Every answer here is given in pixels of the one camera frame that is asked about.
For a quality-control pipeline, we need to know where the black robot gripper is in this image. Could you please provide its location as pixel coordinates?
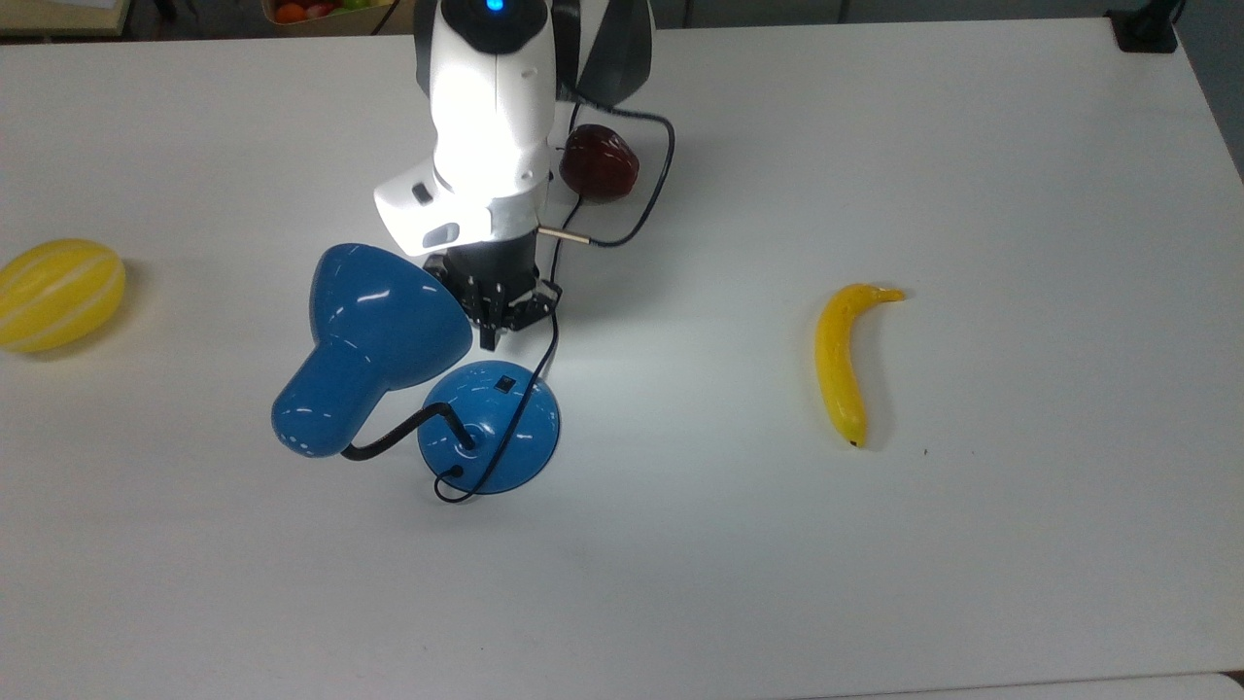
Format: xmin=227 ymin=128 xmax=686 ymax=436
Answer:
xmin=426 ymin=229 xmax=564 ymax=352

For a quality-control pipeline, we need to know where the blue desk lamp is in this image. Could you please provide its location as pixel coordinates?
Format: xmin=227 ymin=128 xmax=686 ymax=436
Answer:
xmin=270 ymin=242 xmax=563 ymax=496

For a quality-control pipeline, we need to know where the dark red apple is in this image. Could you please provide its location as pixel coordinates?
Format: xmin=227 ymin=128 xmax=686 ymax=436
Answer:
xmin=558 ymin=123 xmax=641 ymax=204

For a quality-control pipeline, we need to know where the yellow banana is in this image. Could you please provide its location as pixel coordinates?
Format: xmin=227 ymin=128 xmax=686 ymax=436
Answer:
xmin=814 ymin=283 xmax=907 ymax=449

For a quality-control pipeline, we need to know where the yellow striped melon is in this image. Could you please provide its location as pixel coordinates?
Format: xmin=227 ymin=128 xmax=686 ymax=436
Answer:
xmin=0 ymin=238 xmax=127 ymax=354

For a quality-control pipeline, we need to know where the wooden shelf board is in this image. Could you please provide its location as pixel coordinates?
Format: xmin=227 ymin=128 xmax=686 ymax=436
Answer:
xmin=0 ymin=0 xmax=133 ymax=38

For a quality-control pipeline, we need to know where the black table clamp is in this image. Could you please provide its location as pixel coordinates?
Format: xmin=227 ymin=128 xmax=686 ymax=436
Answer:
xmin=1106 ymin=0 xmax=1187 ymax=54

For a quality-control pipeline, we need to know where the black lamp power cable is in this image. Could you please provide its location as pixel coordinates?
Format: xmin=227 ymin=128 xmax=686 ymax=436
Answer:
xmin=432 ymin=192 xmax=586 ymax=505

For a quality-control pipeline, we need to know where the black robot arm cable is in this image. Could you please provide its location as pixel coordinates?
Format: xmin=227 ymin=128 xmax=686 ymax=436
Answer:
xmin=537 ymin=82 xmax=677 ymax=250

